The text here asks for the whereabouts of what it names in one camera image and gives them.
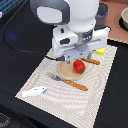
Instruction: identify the beige woven placemat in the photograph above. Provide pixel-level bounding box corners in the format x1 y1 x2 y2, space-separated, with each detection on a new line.
16 45 117 128

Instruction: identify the knife with wooden handle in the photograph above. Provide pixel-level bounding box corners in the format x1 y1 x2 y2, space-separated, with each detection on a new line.
81 58 100 65

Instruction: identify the beige bowl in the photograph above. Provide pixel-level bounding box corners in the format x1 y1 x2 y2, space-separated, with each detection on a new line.
121 7 128 31

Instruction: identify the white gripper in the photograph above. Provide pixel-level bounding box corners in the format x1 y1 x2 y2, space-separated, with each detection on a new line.
52 26 110 63

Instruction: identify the red toy tomato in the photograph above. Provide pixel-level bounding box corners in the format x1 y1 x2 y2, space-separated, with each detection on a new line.
73 60 86 73

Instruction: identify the round wooden plate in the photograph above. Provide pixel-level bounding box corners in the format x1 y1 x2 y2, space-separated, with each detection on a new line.
58 60 85 80

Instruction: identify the fork with wooden handle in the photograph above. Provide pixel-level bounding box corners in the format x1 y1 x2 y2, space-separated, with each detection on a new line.
47 73 88 91

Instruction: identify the large grey pot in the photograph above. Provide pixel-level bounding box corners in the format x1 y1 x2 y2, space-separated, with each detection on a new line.
96 3 110 26

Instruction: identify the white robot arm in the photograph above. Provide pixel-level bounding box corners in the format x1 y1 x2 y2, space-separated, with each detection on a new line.
30 0 110 63

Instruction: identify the yellow toy butter box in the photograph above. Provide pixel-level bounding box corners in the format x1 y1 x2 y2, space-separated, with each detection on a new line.
94 48 106 55

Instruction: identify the pink wooden tray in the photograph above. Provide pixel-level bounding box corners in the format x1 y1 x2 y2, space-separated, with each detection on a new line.
101 0 128 44

